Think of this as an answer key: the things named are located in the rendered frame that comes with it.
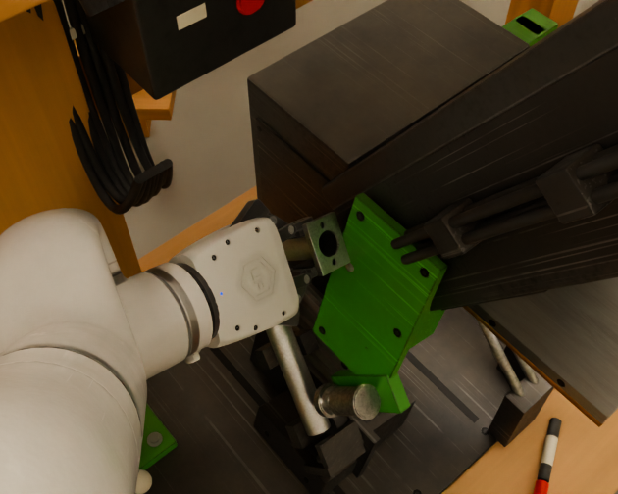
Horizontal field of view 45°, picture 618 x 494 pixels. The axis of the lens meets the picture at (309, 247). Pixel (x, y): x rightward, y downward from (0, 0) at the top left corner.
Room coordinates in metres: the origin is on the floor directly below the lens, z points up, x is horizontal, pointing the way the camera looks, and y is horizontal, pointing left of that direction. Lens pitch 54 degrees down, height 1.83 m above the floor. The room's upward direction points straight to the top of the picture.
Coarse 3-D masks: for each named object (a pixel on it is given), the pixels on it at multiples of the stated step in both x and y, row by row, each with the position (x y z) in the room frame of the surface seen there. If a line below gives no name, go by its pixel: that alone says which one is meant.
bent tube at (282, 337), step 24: (288, 240) 0.46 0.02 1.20; (312, 240) 0.44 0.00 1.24; (336, 240) 0.45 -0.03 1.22; (336, 264) 0.43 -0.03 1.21; (288, 336) 0.43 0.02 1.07; (288, 360) 0.40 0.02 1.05; (288, 384) 0.38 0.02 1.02; (312, 384) 0.39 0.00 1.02; (312, 408) 0.36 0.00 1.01; (312, 432) 0.34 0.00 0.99
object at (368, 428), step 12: (264, 336) 0.48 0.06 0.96; (252, 360) 0.48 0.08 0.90; (264, 372) 0.46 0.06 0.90; (276, 372) 0.45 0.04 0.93; (276, 384) 0.44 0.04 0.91; (408, 396) 0.40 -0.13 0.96; (408, 408) 0.39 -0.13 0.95; (360, 420) 0.36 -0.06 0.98; (372, 420) 0.36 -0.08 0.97; (384, 420) 0.36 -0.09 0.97; (396, 420) 0.38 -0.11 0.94; (372, 432) 0.34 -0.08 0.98; (384, 432) 0.36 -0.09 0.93; (372, 444) 0.33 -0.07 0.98; (360, 456) 0.33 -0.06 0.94; (360, 468) 0.32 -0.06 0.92
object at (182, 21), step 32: (128, 0) 0.52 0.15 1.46; (160, 0) 0.53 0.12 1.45; (192, 0) 0.55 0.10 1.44; (224, 0) 0.57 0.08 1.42; (256, 0) 0.58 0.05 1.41; (288, 0) 0.61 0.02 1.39; (96, 32) 0.58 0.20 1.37; (128, 32) 0.53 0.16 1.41; (160, 32) 0.52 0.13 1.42; (192, 32) 0.54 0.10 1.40; (224, 32) 0.56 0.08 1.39; (256, 32) 0.59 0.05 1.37; (128, 64) 0.54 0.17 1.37; (160, 64) 0.52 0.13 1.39; (192, 64) 0.54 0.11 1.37; (224, 64) 0.56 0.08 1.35; (160, 96) 0.52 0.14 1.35
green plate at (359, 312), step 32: (352, 224) 0.45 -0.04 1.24; (384, 224) 0.43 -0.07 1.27; (352, 256) 0.44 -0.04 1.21; (384, 256) 0.42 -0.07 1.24; (352, 288) 0.42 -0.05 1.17; (384, 288) 0.40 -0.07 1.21; (416, 288) 0.38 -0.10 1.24; (320, 320) 0.43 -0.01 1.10; (352, 320) 0.41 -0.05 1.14; (384, 320) 0.39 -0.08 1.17; (416, 320) 0.37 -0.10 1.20; (352, 352) 0.39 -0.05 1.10; (384, 352) 0.37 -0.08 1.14
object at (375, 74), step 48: (432, 0) 0.82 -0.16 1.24; (336, 48) 0.72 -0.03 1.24; (384, 48) 0.72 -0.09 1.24; (432, 48) 0.72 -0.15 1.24; (480, 48) 0.72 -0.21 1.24; (288, 96) 0.64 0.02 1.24; (336, 96) 0.64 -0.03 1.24; (384, 96) 0.64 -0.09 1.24; (432, 96) 0.64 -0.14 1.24; (288, 144) 0.61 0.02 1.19; (336, 144) 0.56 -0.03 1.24; (384, 144) 0.57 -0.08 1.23; (288, 192) 0.61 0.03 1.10
